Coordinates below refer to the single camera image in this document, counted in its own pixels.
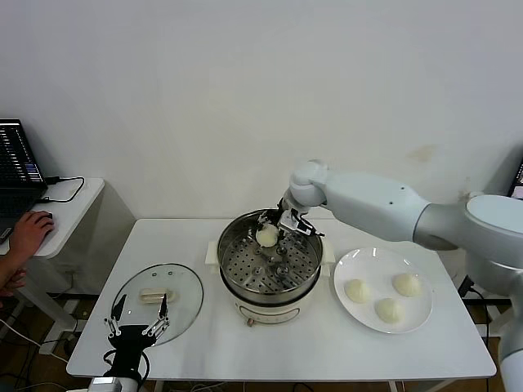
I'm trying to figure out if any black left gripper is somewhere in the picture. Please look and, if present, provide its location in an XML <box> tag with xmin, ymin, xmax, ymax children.
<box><xmin>103</xmin><ymin>293</ymin><xmax>171</xmax><ymax>379</ymax></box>

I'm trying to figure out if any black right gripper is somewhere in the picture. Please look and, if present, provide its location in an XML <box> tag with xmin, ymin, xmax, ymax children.
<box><xmin>256</xmin><ymin>198</ymin><xmax>292</xmax><ymax>247</ymax></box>

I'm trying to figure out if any white steamed baozi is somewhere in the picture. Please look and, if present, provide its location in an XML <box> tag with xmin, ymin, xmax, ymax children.
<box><xmin>255</xmin><ymin>226</ymin><xmax>281</xmax><ymax>249</ymax></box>
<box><xmin>374</xmin><ymin>297</ymin><xmax>406</xmax><ymax>323</ymax></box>
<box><xmin>391</xmin><ymin>273</ymin><xmax>422</xmax><ymax>298</ymax></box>
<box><xmin>344</xmin><ymin>278</ymin><xmax>372</xmax><ymax>304</ymax></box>

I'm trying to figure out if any round glass pot lid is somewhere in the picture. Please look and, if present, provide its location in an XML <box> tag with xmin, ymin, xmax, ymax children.
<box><xmin>110</xmin><ymin>263</ymin><xmax>204</xmax><ymax>348</ymax></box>

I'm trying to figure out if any person's right forearm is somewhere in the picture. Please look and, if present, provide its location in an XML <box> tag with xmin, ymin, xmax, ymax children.
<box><xmin>0</xmin><ymin>247</ymin><xmax>27</xmax><ymax>285</ymax></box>

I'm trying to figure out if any perforated steel steamer basket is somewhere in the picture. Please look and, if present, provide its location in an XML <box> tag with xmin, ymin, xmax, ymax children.
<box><xmin>216</xmin><ymin>209</ymin><xmax>324</xmax><ymax>296</ymax></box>

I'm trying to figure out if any person's left hand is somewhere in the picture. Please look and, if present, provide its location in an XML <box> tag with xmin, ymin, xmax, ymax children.
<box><xmin>0</xmin><ymin>268</ymin><xmax>28</xmax><ymax>297</ymax></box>

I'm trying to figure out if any person's right hand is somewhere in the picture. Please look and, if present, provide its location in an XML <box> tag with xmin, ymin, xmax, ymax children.
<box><xmin>8</xmin><ymin>211</ymin><xmax>55</xmax><ymax>263</ymax></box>

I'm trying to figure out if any white side desk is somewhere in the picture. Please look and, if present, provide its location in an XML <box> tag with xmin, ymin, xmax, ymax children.
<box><xmin>0</xmin><ymin>177</ymin><xmax>107</xmax><ymax>348</ymax></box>
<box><xmin>461</xmin><ymin>189</ymin><xmax>516</xmax><ymax>342</ymax></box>

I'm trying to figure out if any round white plate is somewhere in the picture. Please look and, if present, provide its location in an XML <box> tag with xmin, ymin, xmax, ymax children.
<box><xmin>333</xmin><ymin>247</ymin><xmax>434</xmax><ymax>335</ymax></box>

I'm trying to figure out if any black open laptop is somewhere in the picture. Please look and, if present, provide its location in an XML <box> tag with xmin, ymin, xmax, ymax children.
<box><xmin>0</xmin><ymin>118</ymin><xmax>49</xmax><ymax>246</ymax></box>
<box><xmin>508</xmin><ymin>161</ymin><xmax>523</xmax><ymax>198</ymax></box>

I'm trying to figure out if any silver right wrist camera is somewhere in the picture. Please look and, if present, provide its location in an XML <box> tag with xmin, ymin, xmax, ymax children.
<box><xmin>281</xmin><ymin>210</ymin><xmax>311</xmax><ymax>236</ymax></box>

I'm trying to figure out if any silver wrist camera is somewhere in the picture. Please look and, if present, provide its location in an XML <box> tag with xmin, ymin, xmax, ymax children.
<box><xmin>281</xmin><ymin>210</ymin><xmax>311</xmax><ymax>236</ymax></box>
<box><xmin>90</xmin><ymin>376</ymin><xmax>123</xmax><ymax>392</ymax></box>

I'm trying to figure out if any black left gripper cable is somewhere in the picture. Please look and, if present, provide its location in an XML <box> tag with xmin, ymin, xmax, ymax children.
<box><xmin>101</xmin><ymin>349</ymin><xmax>151</xmax><ymax>383</ymax></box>

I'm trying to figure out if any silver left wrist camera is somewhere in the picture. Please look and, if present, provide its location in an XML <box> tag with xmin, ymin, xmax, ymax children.
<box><xmin>90</xmin><ymin>376</ymin><xmax>123</xmax><ymax>392</ymax></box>

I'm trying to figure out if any white floor cable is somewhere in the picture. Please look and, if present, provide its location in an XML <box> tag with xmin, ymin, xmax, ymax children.
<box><xmin>0</xmin><ymin>318</ymin><xmax>70</xmax><ymax>364</ymax></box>

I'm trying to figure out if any black looped laptop cable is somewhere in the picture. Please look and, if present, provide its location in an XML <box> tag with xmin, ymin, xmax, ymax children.
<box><xmin>38</xmin><ymin>176</ymin><xmax>87</xmax><ymax>205</ymax></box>

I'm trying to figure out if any black cable with adapter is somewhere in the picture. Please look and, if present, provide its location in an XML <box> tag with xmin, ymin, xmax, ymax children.
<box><xmin>457</xmin><ymin>275</ymin><xmax>491</xmax><ymax>342</ymax></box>

